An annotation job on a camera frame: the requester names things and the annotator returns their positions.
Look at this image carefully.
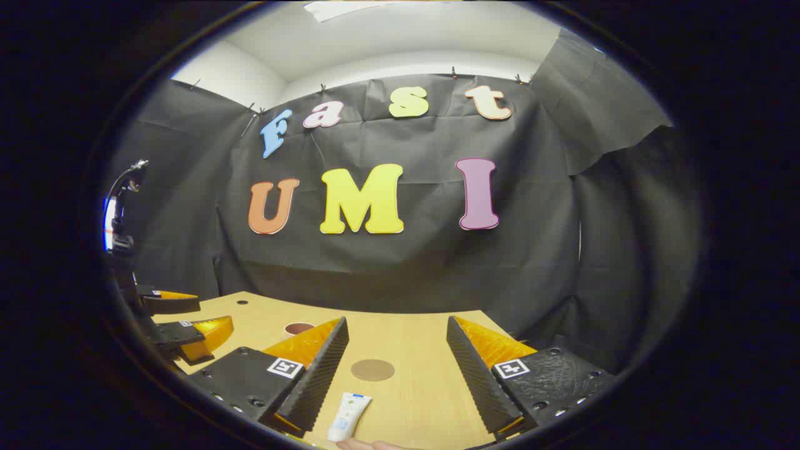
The white toothpaste tube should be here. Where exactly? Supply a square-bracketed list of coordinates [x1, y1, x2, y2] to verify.
[327, 392, 373, 443]

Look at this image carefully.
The ceiling light panel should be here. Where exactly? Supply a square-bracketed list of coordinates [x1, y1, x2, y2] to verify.
[304, 1, 388, 23]

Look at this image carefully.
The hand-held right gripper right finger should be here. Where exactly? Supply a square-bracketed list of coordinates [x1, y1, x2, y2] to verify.
[446, 316, 619, 441]

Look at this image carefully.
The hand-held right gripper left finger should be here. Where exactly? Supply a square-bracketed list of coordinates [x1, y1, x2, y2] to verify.
[187, 317, 350, 438]

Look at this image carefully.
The black backdrop cloth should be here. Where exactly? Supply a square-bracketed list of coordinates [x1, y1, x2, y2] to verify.
[103, 28, 704, 376]

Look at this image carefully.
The wooden desktop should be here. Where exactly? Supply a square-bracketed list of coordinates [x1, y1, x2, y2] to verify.
[152, 291, 544, 450]

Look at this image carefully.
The round brown coaster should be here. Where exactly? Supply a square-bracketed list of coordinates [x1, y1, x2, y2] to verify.
[350, 359, 396, 383]

